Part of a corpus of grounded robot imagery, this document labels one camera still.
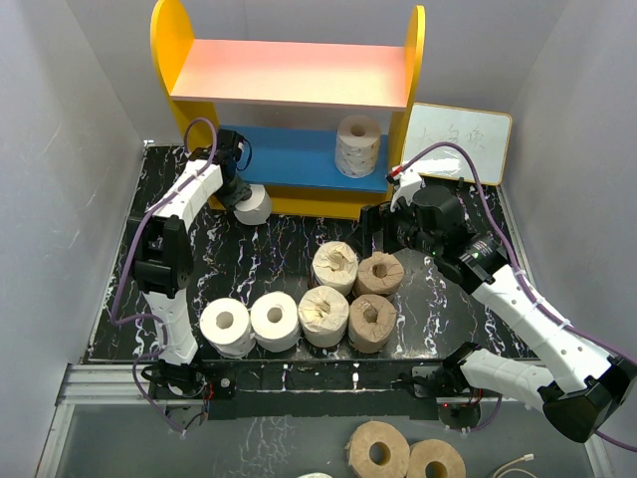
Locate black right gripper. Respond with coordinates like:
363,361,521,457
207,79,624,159
346,191,441,260

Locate beige roll back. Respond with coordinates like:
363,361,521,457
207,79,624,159
312,241,359,296

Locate beige roll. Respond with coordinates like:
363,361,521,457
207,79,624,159
298,286,349,349
312,241,359,296

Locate patterned white paper roll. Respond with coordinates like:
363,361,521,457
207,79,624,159
334,115,381,178

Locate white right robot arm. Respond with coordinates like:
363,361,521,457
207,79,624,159
359,185,636,443

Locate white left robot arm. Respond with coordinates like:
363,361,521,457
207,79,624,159
128,128,252,397

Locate yellow shelf with coloured boards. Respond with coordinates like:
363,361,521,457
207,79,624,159
149,1,426,219

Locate brown wrapped roll back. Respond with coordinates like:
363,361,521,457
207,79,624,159
352,251,405,301

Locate brown wrapped roll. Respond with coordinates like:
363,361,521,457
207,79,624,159
352,251,405,301
348,294,397,354

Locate brown wrapped roll front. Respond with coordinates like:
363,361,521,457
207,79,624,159
348,294,397,354

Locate beige wrapped roll front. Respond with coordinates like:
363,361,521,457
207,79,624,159
298,286,349,349

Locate small whiteboard with writing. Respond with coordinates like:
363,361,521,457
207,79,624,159
402,103,513,186

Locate tan roll on floor left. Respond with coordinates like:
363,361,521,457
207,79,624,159
345,421,410,478

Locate tan roll on floor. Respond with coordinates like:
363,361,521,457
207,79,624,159
345,421,410,478
406,439,467,478

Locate tan roll on floor right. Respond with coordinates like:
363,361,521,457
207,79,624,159
406,439,467,478

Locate white roll at bottom edge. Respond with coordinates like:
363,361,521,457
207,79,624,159
298,472,331,478

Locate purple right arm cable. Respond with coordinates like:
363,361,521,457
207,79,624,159
397,141,637,447

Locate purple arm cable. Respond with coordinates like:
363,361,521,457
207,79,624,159
397,141,637,447
109,117,220,439

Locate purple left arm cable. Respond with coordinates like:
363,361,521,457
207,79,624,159
109,117,220,439

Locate white cable on floor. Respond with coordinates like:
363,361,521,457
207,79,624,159
492,452,536,478

